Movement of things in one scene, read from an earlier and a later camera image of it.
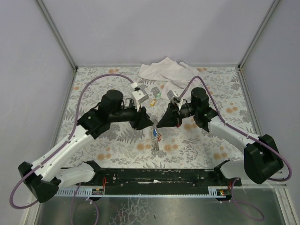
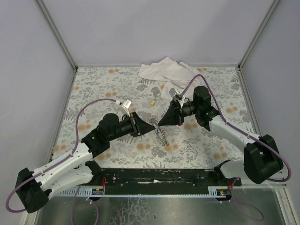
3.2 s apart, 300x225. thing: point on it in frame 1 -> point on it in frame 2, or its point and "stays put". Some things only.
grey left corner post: x=45 y=12 stays put
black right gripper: x=176 y=115 stays put
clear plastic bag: x=155 y=146 -> x=161 y=135
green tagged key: x=158 y=94 stays put
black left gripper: x=137 y=117 -> x=135 y=124
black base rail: x=160 y=181 stays put
